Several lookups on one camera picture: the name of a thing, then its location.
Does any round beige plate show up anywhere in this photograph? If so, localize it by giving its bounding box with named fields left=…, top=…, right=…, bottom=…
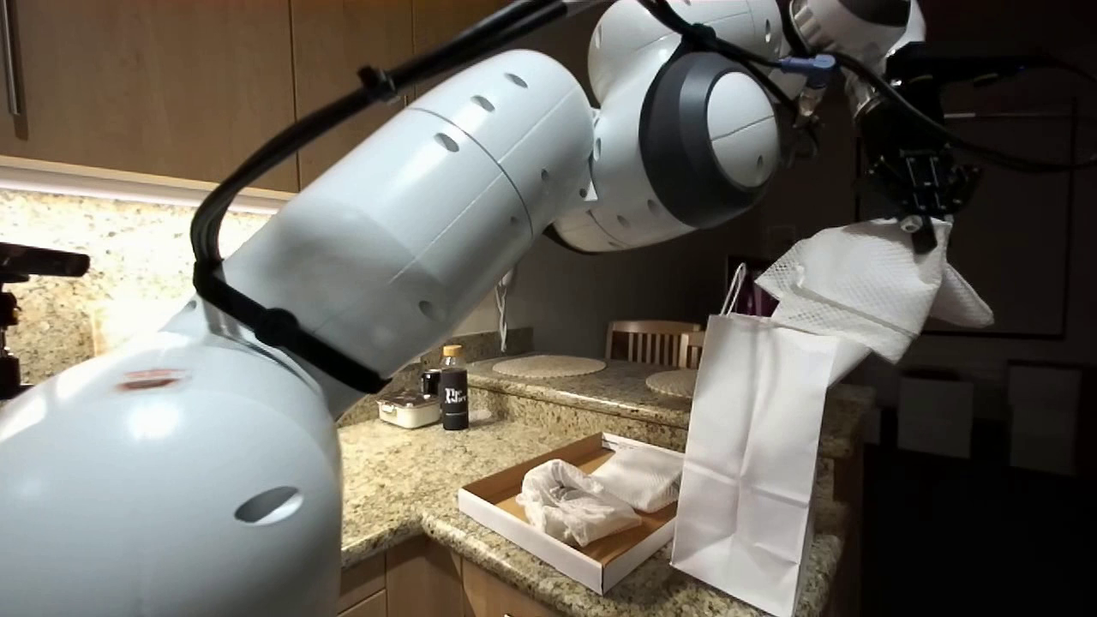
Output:
left=642, top=367, right=699, bottom=405
left=489, top=352, right=610, bottom=385

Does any folded white cloth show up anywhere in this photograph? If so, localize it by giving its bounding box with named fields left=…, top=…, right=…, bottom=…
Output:
left=594, top=442, right=684, bottom=514

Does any wooden upper cabinet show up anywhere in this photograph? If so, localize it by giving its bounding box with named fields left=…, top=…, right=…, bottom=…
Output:
left=0, top=0, right=542, bottom=194

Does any white cube stool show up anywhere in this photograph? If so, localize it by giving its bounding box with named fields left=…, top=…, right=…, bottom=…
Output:
left=1003, top=360, right=1088, bottom=480
left=895, top=370, right=978, bottom=461

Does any flat cardboard box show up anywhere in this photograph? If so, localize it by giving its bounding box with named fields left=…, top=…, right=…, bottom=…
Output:
left=457, top=429, right=689, bottom=595

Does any small white tray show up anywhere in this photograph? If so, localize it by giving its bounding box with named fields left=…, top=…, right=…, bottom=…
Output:
left=374, top=392, right=446, bottom=431

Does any wooden lower cabinet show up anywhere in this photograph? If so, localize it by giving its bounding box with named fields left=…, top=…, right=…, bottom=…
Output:
left=338, top=536, right=575, bottom=617

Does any black camera on tripod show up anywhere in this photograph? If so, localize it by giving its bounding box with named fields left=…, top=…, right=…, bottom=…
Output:
left=0, top=241, right=91, bottom=405

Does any metal upper cabinet handle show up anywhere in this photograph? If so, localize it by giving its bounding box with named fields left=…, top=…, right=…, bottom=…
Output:
left=0, top=0, right=27, bottom=145

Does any wooden chair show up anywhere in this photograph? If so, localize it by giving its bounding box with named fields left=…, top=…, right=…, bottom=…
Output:
left=604, top=317, right=703, bottom=370
left=678, top=328, right=713, bottom=370

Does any crumpled white cloth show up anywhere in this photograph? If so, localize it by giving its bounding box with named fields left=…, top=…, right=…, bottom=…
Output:
left=516, top=455, right=644, bottom=549

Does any wooden cabinet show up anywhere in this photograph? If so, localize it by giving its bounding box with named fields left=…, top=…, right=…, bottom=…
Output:
left=338, top=536, right=575, bottom=617
left=0, top=0, right=542, bottom=194

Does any white paper bag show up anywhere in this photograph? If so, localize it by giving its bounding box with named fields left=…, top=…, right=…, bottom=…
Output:
left=665, top=259, right=885, bottom=617

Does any dark bottle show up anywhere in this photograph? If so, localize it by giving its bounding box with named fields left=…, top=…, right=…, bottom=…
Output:
left=439, top=341, right=472, bottom=431

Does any thin white pole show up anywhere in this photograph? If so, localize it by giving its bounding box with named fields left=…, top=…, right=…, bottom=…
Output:
left=495, top=259, right=516, bottom=356

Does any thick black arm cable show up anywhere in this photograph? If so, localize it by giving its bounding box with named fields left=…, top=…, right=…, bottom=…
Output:
left=187, top=0, right=842, bottom=399

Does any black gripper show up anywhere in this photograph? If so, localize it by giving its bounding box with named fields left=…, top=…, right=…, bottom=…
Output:
left=857, top=81, right=988, bottom=257

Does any wall projection screen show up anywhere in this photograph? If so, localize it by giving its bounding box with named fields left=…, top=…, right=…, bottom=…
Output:
left=853, top=100, right=1079, bottom=341

